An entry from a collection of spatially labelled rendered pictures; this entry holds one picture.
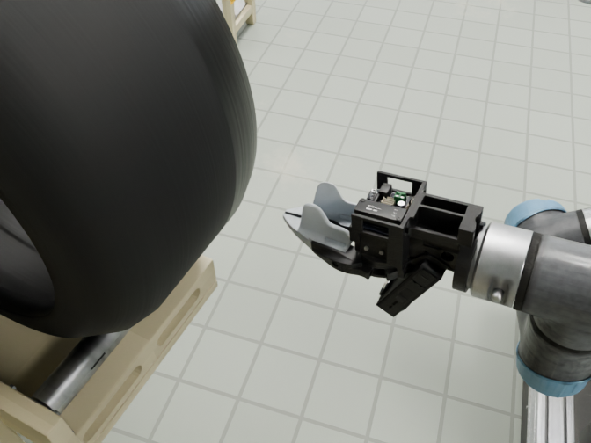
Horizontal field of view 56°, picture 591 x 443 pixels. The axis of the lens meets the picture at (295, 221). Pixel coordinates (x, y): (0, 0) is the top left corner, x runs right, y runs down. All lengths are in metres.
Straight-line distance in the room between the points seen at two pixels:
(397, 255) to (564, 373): 0.20
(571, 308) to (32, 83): 0.48
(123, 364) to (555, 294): 0.61
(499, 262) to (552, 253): 0.04
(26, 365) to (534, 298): 0.77
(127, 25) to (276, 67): 2.53
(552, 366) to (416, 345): 1.31
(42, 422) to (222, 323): 1.20
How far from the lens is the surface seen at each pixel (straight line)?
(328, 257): 0.58
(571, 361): 0.60
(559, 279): 0.52
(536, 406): 1.65
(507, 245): 0.53
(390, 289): 0.62
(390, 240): 0.53
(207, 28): 0.59
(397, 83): 2.96
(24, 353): 1.02
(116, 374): 0.87
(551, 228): 0.68
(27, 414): 0.79
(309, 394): 1.78
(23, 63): 0.49
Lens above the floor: 1.61
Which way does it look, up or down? 48 degrees down
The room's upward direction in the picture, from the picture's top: straight up
